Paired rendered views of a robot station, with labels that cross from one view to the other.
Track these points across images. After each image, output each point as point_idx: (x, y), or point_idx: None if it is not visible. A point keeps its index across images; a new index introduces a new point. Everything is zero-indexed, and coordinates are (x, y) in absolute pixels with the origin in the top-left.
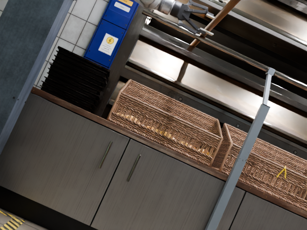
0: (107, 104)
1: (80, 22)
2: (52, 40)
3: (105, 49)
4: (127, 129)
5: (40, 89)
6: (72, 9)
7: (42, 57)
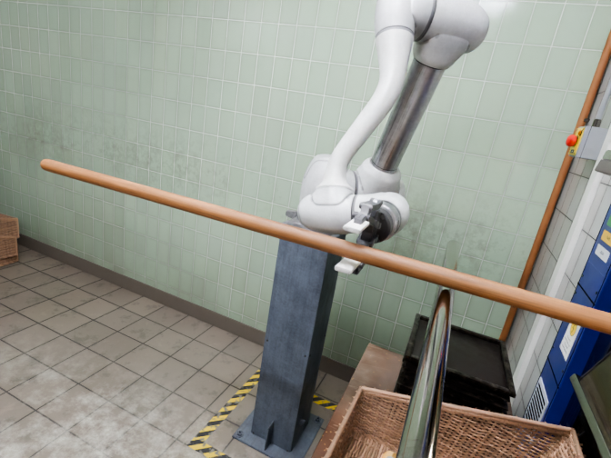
0: None
1: (573, 293)
2: (310, 289)
3: (565, 345)
4: (315, 448)
5: (360, 360)
6: (572, 272)
7: (296, 305)
